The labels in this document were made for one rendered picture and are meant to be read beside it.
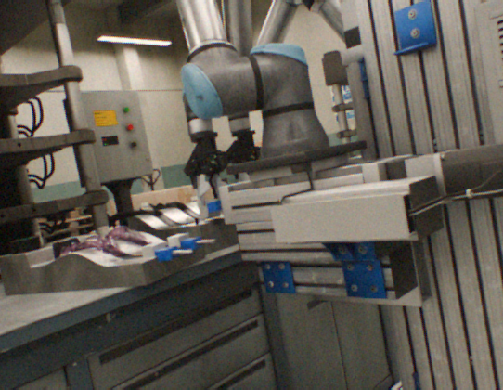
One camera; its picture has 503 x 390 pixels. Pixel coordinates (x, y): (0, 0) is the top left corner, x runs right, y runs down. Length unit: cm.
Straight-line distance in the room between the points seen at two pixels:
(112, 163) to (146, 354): 116
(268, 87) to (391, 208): 40
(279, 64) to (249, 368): 93
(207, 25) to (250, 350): 95
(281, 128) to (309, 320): 91
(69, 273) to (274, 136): 65
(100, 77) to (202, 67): 880
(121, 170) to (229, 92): 137
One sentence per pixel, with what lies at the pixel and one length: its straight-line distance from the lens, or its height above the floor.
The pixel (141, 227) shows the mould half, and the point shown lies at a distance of 171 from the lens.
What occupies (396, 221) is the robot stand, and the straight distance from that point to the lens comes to 80.
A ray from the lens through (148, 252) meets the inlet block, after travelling 127.
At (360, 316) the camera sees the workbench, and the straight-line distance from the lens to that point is 206.
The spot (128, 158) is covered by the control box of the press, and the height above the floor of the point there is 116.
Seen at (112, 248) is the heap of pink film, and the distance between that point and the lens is 137.
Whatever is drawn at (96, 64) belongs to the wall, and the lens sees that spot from 988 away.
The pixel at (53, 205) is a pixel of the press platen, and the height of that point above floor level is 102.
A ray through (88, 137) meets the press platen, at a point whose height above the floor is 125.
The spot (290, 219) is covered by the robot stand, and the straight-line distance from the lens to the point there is 91.
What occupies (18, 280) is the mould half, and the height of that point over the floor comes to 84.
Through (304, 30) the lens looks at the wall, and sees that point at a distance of 911.
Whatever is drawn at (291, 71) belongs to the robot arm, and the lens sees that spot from 108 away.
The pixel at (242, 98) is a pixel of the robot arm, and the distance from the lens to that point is 106.
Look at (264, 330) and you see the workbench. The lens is 164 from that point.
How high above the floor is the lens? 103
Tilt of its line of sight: 4 degrees down
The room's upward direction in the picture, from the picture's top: 11 degrees counter-clockwise
